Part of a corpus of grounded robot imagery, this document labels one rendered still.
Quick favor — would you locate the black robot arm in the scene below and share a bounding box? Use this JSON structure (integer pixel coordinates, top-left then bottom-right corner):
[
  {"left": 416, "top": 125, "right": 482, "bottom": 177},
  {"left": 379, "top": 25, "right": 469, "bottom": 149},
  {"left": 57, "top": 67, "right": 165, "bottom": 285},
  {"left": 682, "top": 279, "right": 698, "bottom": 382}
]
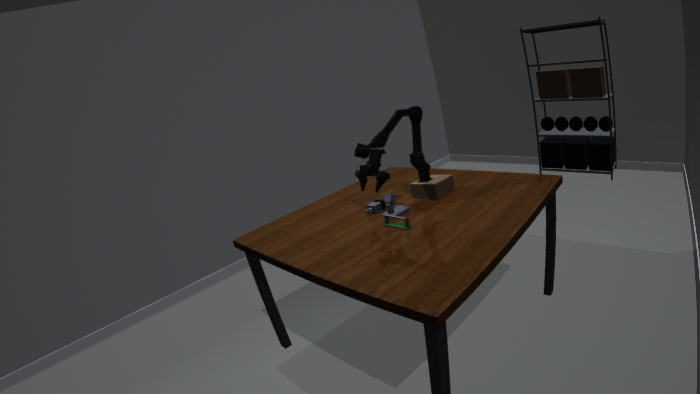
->
[{"left": 354, "top": 106, "right": 433, "bottom": 182}]

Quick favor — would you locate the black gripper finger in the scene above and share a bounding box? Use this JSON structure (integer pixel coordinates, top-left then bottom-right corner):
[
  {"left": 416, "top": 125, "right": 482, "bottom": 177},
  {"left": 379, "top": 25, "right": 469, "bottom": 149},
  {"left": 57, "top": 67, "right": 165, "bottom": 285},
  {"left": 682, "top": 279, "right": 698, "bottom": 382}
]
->
[
  {"left": 376, "top": 177, "right": 388, "bottom": 192},
  {"left": 356, "top": 176, "right": 368, "bottom": 191}
]

